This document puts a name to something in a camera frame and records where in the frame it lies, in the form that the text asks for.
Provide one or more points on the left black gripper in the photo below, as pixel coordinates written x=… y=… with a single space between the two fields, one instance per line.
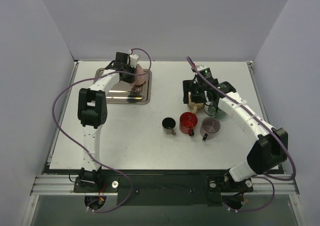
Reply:
x=128 y=76

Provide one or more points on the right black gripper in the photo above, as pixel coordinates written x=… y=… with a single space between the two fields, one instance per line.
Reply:
x=188 y=91

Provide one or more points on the pink mug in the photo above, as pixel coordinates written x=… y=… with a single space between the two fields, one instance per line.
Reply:
x=139 y=79

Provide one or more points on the beige mug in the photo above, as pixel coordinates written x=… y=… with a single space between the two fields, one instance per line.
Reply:
x=194 y=107

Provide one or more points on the red mug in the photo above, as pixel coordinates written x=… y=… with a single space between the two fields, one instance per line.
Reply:
x=187 y=123

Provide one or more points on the brown patterned mug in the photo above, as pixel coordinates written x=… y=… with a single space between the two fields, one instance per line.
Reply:
x=168 y=125

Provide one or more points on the green mug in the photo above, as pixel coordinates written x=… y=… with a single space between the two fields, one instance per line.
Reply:
x=220 y=115

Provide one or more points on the lilac mug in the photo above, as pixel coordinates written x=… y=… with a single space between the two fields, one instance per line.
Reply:
x=209 y=128

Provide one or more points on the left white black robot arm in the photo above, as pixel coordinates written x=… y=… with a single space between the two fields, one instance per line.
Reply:
x=92 y=111

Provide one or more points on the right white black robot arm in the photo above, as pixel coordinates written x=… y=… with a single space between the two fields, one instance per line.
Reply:
x=269 y=145

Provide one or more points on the steel tray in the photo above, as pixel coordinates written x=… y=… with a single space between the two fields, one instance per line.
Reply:
x=124 y=93

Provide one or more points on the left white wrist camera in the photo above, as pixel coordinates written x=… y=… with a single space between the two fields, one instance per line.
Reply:
x=133 y=59

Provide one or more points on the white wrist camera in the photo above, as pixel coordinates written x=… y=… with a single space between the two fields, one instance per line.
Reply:
x=198 y=68
x=133 y=59

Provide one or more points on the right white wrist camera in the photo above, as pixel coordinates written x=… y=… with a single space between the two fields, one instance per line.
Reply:
x=198 y=68

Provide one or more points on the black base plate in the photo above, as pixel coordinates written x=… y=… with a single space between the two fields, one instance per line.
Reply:
x=160 y=188

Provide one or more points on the aluminium rail frame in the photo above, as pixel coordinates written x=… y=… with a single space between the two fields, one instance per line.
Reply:
x=59 y=185

